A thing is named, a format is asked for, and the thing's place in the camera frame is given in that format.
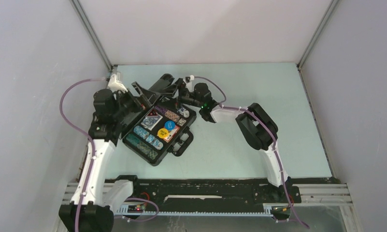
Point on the red triangular all-in button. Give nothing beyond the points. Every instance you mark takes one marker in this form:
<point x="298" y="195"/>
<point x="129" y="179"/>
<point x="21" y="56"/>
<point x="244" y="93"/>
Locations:
<point x="153" y="114"/>

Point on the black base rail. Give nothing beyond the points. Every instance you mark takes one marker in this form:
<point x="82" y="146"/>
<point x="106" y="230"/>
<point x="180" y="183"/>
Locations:
<point x="212" y="195"/>

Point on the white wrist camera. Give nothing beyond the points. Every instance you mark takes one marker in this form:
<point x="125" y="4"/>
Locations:
<point x="189" y="82"/>
<point x="115" y="83"/>

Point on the black poker set case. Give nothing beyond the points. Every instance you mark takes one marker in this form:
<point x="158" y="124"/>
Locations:
<point x="163" y="126"/>

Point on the blue playing card deck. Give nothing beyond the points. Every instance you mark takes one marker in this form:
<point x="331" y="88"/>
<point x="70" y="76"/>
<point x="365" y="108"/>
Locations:
<point x="149" y="122"/>

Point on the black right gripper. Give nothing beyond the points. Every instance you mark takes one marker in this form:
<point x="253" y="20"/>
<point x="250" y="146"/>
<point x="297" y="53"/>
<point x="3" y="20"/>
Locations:
<point x="169" y="91"/>

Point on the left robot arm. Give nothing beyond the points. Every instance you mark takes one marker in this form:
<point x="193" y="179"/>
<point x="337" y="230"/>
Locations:
<point x="89" y="210"/>

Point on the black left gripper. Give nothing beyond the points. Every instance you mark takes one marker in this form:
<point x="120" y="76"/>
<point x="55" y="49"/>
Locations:
<point x="150" y="98"/>

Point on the red playing card deck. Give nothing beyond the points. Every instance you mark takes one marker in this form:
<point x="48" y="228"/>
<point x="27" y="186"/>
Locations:
<point x="171" y="133"/>

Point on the grey white chip stack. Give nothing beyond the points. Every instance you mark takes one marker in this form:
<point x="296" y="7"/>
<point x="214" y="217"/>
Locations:
<point x="181" y="122"/>

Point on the blue small blind button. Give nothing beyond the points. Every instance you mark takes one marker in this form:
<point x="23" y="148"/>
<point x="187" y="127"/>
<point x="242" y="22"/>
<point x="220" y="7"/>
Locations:
<point x="169" y="125"/>

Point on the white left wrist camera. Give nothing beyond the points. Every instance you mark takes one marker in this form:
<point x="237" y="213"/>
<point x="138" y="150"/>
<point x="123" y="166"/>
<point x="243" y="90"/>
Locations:
<point x="115" y="83"/>

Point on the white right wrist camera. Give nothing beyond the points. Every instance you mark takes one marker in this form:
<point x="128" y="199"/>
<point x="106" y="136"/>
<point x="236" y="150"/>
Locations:
<point x="189" y="82"/>

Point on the yellow big blind button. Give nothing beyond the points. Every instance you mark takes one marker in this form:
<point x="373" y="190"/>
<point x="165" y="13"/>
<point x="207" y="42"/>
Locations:
<point x="163" y="133"/>

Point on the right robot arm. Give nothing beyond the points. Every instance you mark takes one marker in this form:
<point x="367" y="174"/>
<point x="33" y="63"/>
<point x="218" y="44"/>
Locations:
<point x="256" y="126"/>

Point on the purple orange chip stack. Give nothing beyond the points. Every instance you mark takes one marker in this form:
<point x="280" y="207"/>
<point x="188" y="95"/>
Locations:
<point x="168" y="113"/>

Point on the light blue chip stack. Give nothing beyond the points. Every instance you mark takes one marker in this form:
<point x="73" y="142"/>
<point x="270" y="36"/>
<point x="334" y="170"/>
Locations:
<point x="141" y="132"/>

